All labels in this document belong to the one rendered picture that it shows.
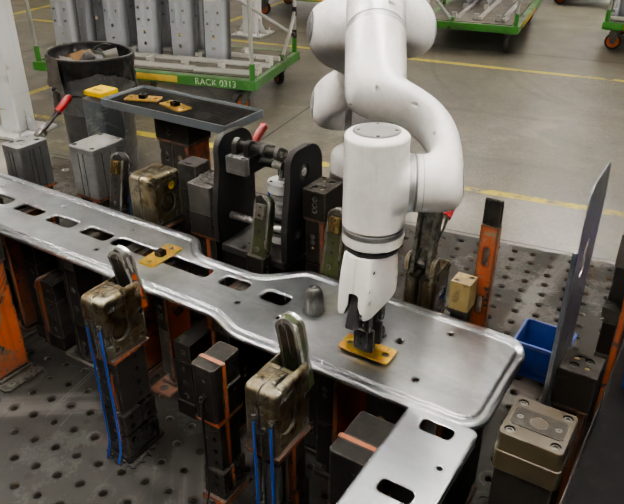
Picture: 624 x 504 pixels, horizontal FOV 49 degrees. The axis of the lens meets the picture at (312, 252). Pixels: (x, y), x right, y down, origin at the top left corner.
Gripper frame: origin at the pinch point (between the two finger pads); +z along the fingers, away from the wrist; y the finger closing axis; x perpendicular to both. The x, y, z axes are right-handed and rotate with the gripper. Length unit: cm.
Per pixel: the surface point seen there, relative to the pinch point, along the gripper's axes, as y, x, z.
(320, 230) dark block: -23.4, -22.8, -0.7
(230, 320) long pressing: 4.5, -22.6, 3.3
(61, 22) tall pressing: -294, -429, 47
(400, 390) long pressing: 5.2, 8.1, 3.4
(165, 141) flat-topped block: -35, -72, -5
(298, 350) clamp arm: 12.5, -4.1, -3.4
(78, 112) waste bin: -173, -275, 61
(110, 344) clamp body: 16.1, -38.3, 7.0
